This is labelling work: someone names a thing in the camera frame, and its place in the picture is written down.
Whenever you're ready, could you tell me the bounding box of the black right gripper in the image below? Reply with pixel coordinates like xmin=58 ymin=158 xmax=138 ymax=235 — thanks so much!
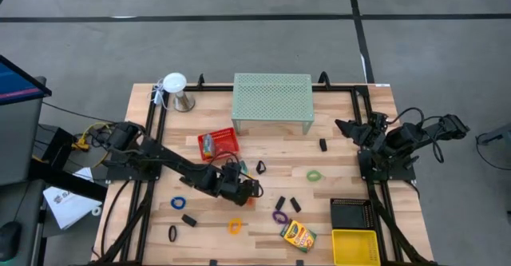
xmin=334 ymin=112 xmax=389 ymax=147

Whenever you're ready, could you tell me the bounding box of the yellow plastic bin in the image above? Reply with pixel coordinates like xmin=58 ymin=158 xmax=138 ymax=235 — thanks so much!
xmin=331 ymin=228 xmax=382 ymax=266

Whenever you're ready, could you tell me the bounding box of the dark grey desk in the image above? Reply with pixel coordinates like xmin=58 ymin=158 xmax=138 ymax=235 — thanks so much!
xmin=0 ymin=177 xmax=47 ymax=266

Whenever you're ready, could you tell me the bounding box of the white printed booklet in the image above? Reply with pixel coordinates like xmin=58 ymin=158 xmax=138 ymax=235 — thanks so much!
xmin=42 ymin=185 xmax=103 ymax=230

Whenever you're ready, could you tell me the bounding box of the black equipment box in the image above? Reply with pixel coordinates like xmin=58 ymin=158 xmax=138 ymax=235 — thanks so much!
xmin=42 ymin=126 xmax=77 ymax=167

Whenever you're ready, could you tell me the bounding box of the green mesh shelf riser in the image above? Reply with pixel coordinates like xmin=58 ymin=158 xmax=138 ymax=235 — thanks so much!
xmin=231 ymin=73 xmax=315 ymax=136

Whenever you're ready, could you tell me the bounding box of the purple coil wristband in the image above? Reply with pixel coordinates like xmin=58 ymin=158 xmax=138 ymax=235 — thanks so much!
xmin=271 ymin=210 xmax=290 ymax=225

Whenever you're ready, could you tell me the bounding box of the black aluminium table frame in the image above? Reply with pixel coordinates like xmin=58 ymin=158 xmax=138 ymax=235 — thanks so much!
xmin=89 ymin=71 xmax=440 ymax=266

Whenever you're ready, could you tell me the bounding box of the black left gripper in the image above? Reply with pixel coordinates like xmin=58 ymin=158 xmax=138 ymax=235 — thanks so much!
xmin=217 ymin=160 xmax=263 ymax=208

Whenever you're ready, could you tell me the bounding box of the white lamp with metal base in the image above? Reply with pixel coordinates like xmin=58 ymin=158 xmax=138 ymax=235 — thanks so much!
xmin=162 ymin=72 xmax=196 ymax=113

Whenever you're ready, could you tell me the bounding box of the computer monitor blue screen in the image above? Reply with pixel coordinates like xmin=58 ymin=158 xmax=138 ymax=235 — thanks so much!
xmin=0 ymin=54 xmax=53 ymax=187

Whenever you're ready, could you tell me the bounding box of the yellow cable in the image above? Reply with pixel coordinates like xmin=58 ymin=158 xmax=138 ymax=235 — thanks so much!
xmin=71 ymin=121 xmax=117 ymax=169

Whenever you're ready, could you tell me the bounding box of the black computer mouse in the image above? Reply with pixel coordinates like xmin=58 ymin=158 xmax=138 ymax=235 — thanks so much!
xmin=0 ymin=220 xmax=22 ymax=262

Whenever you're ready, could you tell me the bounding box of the black mesh tray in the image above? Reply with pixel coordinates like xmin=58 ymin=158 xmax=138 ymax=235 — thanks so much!
xmin=330 ymin=197 xmax=376 ymax=231

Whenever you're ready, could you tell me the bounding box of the red plastic basket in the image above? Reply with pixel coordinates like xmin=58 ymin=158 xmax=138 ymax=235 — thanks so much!
xmin=198 ymin=127 xmax=241 ymax=162

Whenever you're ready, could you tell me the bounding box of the white adapter with cable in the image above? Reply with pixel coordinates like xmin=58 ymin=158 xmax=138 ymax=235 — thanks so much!
xmin=150 ymin=80 xmax=168 ymax=108

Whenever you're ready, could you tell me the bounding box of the small white paper sheet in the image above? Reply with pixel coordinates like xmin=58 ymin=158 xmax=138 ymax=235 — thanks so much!
xmin=73 ymin=166 xmax=95 ymax=182

